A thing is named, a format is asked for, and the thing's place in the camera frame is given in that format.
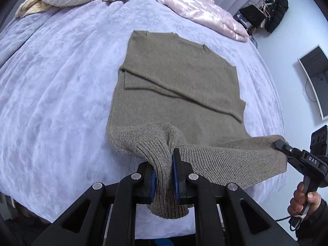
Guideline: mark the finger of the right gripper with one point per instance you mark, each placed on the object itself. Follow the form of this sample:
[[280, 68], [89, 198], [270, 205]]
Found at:
[[293, 154]]

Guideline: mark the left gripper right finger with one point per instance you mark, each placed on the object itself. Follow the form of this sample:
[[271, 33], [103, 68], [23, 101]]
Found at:
[[224, 215]]

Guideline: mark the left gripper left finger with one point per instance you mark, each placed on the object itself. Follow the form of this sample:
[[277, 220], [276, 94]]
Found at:
[[104, 215]]

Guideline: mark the olive brown knit sweater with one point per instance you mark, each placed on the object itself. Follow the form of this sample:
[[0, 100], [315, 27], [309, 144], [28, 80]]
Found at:
[[176, 94]]

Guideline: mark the person's right hand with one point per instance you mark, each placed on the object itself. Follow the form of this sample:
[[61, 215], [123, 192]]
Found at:
[[299, 199]]

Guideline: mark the curved computer monitor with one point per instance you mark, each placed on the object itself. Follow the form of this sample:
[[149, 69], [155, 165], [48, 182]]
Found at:
[[314, 63]]

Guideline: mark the black bag on rack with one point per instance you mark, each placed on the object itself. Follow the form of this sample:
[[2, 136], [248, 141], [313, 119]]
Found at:
[[253, 14]]

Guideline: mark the lavender plush bed blanket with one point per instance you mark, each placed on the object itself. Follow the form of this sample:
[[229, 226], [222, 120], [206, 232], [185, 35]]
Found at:
[[58, 73]]

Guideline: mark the pink satin puffer jacket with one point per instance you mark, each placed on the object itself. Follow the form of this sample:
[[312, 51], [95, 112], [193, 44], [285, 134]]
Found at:
[[210, 15]]

